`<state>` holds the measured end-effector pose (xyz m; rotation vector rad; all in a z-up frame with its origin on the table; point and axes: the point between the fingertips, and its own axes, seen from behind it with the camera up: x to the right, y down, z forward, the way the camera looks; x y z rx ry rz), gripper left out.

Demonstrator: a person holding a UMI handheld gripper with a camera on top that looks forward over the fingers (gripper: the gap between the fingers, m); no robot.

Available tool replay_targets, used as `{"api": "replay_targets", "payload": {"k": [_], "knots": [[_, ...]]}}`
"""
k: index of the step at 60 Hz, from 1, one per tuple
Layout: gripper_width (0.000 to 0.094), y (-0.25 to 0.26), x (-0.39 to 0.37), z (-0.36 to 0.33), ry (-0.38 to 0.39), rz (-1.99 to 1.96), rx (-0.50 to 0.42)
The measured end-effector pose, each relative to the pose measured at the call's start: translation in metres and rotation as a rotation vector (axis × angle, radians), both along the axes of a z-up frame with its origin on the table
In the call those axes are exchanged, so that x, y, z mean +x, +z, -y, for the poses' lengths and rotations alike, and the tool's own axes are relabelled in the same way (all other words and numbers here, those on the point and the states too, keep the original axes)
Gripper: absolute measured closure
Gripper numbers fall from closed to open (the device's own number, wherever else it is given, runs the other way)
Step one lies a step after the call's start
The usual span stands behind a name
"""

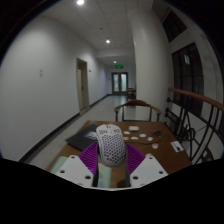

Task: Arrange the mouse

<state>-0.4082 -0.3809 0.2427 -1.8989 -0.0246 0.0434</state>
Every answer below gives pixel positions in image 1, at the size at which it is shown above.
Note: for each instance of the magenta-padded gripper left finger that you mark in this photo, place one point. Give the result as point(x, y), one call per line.
point(73, 168)

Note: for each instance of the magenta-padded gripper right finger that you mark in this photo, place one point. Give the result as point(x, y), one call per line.
point(148, 170)

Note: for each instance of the white perforated computer mouse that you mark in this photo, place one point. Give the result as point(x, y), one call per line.
point(111, 146)

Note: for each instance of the red and white sticker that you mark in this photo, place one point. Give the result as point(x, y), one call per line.
point(155, 145)

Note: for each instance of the white angular sticker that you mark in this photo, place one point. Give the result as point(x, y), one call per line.
point(150, 139)

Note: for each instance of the black closed laptop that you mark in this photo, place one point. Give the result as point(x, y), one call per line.
point(81, 138)

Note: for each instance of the white curved sticker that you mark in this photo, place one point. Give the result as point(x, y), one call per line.
point(134, 138)

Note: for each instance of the white cloud-shaped sticker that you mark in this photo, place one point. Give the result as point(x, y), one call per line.
point(142, 135)

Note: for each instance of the dark bunch of keys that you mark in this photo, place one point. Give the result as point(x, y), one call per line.
point(156, 133)

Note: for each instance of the white and black card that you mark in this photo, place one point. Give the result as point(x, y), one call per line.
point(177, 146)

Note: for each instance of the orange sticker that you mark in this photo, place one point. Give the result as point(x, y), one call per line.
point(126, 138)

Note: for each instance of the white round sticker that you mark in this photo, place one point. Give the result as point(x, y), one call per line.
point(126, 132)

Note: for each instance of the small white flat box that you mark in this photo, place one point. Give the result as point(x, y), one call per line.
point(133, 128)

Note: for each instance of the brown wooden armchair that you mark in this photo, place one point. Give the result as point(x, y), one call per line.
point(136, 103)

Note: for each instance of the distant wooden chair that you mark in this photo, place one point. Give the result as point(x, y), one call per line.
point(131, 91)

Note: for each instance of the beige side door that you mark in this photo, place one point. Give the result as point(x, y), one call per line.
point(80, 86)

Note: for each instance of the black railing with wooden handrail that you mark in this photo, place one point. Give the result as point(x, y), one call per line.
point(196, 96)

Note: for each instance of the glass double door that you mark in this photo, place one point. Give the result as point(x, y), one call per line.
point(119, 83)

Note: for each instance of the dark barred window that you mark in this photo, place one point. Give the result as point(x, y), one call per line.
point(188, 76)

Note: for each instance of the green exit sign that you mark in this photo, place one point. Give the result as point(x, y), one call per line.
point(119, 66)

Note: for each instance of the ceiling lights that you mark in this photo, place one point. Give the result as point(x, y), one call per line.
point(108, 41)

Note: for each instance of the dark high window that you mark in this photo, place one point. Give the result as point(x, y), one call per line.
point(173, 25)

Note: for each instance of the white wall switch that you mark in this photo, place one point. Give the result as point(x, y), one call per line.
point(41, 73)

